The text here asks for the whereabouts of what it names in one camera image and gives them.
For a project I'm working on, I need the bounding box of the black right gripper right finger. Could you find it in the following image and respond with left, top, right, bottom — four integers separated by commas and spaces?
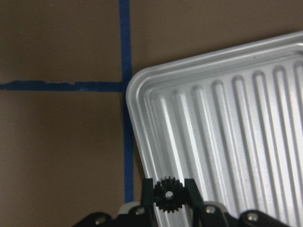
185, 179, 287, 227

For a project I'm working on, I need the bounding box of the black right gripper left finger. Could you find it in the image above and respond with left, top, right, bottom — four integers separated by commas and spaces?
75, 178, 156, 227

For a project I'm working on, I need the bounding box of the silver ribbed metal tray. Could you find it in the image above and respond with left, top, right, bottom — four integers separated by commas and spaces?
126, 32, 303, 227

